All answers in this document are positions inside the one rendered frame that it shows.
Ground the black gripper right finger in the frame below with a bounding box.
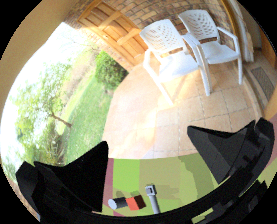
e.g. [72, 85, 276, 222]
[187, 120, 255, 185]

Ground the light blue cylinder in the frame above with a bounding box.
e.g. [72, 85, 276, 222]
[109, 197, 127, 209]

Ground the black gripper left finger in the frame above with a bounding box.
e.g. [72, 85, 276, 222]
[33, 140, 109, 213]

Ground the small orange block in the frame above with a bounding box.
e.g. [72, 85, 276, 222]
[125, 194, 146, 210]

